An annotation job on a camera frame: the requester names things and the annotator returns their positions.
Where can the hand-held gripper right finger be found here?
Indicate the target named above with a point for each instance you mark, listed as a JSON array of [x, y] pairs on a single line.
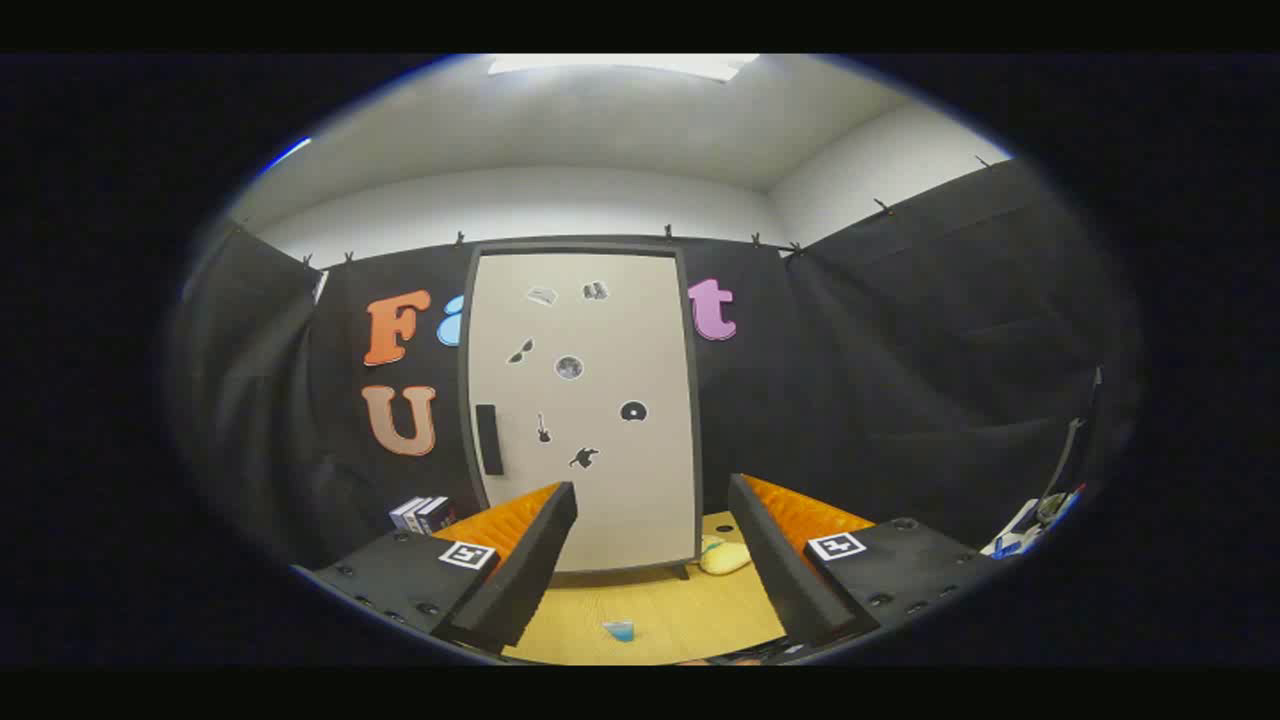
[[775, 560]]

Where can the blue and white book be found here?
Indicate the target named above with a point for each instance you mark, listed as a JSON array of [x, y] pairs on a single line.
[[400, 514]]

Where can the thin white spine book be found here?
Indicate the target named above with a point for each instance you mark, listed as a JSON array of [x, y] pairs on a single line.
[[417, 512]]

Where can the black backdrop cloth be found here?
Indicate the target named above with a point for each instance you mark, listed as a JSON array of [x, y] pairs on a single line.
[[900, 380]]

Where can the white and blue tube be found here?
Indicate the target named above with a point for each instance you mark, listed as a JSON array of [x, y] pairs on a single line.
[[620, 631]]

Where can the pale yellow plush toy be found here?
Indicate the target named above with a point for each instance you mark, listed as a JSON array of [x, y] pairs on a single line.
[[725, 560]]

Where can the dark cover book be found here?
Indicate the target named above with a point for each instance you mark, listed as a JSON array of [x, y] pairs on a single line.
[[438, 516]]

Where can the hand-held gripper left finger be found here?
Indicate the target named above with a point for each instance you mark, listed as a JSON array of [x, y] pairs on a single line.
[[530, 570]]

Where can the dark grey cabinet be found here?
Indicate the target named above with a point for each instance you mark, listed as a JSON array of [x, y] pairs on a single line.
[[464, 380]]

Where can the white and blue clutter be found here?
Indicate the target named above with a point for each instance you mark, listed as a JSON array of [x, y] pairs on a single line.
[[1015, 535]]

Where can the ceiling light panel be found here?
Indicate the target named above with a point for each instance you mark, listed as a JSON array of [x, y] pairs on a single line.
[[620, 66]]

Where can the white cabinet door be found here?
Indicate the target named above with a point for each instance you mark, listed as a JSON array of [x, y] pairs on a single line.
[[600, 500]]

